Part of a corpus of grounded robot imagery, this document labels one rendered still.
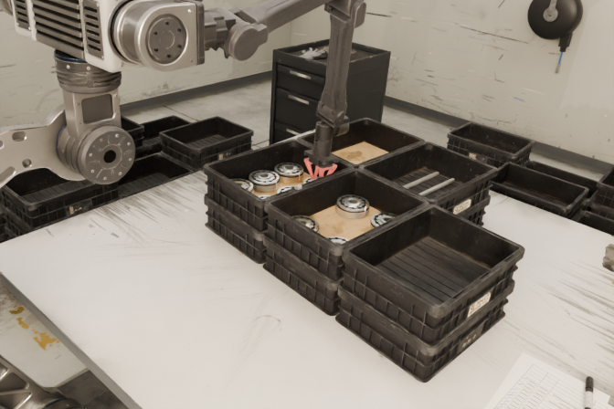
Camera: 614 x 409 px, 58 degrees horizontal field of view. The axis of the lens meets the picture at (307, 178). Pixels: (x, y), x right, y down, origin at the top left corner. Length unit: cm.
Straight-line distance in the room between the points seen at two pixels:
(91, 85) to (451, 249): 105
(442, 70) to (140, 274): 386
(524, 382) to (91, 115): 119
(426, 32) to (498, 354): 389
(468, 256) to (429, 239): 12
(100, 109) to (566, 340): 132
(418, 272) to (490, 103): 353
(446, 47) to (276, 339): 392
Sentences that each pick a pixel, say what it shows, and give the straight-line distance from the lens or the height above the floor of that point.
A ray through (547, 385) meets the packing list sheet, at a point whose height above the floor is 70.
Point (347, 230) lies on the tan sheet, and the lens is 167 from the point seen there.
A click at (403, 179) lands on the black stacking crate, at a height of 83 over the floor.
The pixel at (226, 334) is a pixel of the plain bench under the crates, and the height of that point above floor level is 70.
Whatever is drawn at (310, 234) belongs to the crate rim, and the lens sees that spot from 145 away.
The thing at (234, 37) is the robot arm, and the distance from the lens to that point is 119.
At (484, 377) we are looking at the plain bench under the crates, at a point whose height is 70.
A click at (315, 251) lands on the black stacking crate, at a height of 87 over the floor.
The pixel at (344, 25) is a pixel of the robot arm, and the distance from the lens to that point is 151.
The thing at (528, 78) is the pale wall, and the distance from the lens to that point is 481.
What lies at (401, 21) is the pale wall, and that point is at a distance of 525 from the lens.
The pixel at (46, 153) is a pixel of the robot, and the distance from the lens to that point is 143.
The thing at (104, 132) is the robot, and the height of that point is 120.
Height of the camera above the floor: 169
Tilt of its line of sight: 26 degrees down
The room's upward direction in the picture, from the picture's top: 4 degrees clockwise
